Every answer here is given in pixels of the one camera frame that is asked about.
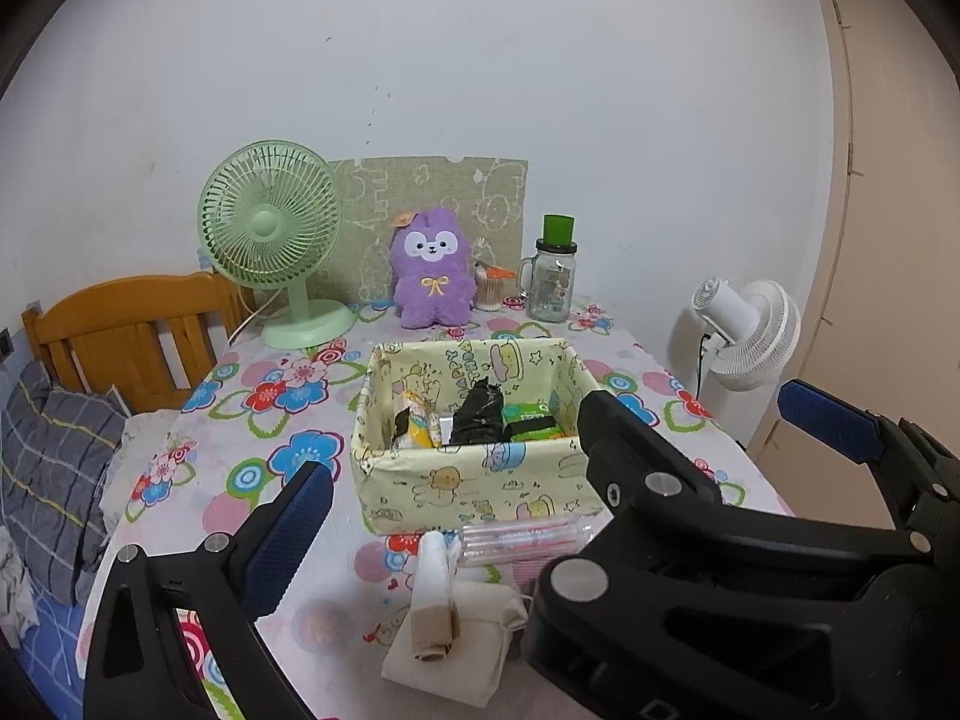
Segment green desk fan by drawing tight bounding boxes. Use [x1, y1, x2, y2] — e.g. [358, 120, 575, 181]
[197, 139, 357, 350]

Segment white bedding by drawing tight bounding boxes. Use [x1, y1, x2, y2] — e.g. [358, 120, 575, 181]
[97, 409, 181, 541]

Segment white fan cable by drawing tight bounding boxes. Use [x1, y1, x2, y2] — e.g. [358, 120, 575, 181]
[229, 289, 275, 350]

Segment glass mug with green lid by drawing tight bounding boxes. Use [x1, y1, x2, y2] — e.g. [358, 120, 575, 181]
[517, 215, 578, 323]

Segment wooden bed headboard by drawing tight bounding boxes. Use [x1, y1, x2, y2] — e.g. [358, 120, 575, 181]
[21, 270, 260, 415]

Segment yellow cartoon tissue pack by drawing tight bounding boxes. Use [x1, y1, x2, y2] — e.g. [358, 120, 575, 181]
[388, 388, 443, 451]

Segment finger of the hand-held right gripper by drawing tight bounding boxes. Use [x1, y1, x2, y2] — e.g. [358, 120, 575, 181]
[521, 386, 931, 720]
[777, 379, 960, 565]

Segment black plastic bag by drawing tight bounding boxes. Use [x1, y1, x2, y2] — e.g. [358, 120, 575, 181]
[450, 382, 505, 451]

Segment beige door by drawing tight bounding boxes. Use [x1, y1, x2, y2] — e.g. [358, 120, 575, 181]
[746, 0, 960, 533]

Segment purple plush toy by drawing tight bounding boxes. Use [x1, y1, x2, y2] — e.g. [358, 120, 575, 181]
[388, 208, 477, 331]

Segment clear pink plastic pack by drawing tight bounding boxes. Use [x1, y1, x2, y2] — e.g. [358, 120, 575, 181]
[452, 514, 593, 569]

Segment white crumpled cloth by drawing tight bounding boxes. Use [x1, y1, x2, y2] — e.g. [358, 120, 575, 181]
[0, 540, 38, 646]

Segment white standing fan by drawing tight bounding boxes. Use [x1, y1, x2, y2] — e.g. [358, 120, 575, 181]
[671, 277, 802, 458]

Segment white cloth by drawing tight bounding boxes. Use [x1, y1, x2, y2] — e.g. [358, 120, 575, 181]
[0, 540, 38, 646]
[411, 531, 462, 616]

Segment cream cloth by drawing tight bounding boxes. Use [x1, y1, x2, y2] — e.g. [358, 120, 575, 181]
[381, 577, 530, 707]

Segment yellow printed storage box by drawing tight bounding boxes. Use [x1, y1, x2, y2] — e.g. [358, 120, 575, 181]
[351, 337, 608, 537]

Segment green printed board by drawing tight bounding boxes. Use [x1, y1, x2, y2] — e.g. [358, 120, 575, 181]
[326, 154, 528, 308]

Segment blue checked bed sheet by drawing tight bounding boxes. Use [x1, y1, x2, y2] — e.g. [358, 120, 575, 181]
[15, 585, 98, 720]

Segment cotton swab jar orange lid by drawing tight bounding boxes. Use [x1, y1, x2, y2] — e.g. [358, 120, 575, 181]
[472, 262, 518, 312]

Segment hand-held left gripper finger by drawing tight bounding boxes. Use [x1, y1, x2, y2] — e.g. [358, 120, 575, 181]
[82, 460, 335, 720]

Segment grey plaid pillow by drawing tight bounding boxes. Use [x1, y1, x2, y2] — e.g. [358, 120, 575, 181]
[0, 360, 128, 608]

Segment green tissue pack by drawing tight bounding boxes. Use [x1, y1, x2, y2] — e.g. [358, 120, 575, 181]
[501, 403, 569, 443]

